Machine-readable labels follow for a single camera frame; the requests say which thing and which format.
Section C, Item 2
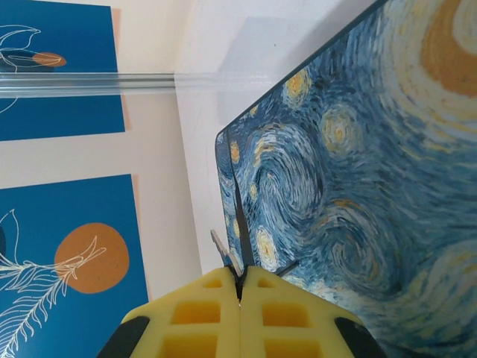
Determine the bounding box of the small metal key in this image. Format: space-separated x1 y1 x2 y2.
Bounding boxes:
209 228 249 280

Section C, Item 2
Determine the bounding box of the aluminium frame post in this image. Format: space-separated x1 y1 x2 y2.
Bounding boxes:
0 72 178 101

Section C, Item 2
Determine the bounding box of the starry night print box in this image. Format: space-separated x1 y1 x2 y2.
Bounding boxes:
214 0 477 358

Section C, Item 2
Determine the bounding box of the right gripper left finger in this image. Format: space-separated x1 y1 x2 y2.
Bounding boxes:
95 266 242 358

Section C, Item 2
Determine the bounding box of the narrow blue poster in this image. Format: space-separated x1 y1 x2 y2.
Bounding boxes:
0 97 127 142

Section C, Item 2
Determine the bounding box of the blue poster with white flower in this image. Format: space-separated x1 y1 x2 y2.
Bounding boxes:
0 4 119 75

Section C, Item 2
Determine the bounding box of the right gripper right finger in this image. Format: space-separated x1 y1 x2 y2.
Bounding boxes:
239 266 387 358

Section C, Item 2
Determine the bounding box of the blue poster with orange circle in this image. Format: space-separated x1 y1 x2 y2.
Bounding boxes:
0 174 151 358

